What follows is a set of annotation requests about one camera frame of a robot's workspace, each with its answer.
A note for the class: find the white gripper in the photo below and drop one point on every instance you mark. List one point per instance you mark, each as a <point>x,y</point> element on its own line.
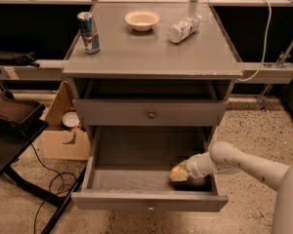
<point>194,170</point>

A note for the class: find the orange fruit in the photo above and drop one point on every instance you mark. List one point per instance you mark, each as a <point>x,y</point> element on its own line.
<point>176,169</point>

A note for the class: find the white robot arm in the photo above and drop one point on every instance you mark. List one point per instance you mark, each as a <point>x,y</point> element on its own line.
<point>224,157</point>

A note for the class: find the grey open lower drawer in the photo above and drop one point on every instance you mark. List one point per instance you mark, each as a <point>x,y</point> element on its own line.
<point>128,170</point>

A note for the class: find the grey drawer cabinet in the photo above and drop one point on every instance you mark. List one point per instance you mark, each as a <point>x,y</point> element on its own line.
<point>134,65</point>

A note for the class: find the grey closed upper drawer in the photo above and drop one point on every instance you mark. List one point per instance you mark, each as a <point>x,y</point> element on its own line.
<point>120,112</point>

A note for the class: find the white cup in box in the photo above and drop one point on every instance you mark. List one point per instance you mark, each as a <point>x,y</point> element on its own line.
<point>70,119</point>

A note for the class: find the cardboard box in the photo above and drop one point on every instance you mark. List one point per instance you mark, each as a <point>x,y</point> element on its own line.
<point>58,140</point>

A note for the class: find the white plastic bottle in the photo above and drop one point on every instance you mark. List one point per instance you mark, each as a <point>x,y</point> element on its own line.
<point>182,29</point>

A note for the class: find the white bowl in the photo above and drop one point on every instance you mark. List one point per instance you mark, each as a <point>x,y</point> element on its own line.
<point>142,20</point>

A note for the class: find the blue silver drink can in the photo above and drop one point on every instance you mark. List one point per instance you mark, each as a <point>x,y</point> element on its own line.
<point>89,32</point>

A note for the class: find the black chair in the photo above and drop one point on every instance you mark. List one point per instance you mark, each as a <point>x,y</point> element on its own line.
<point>12,146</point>

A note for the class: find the black object on ledge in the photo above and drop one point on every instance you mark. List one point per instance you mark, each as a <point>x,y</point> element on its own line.
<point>18,59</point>

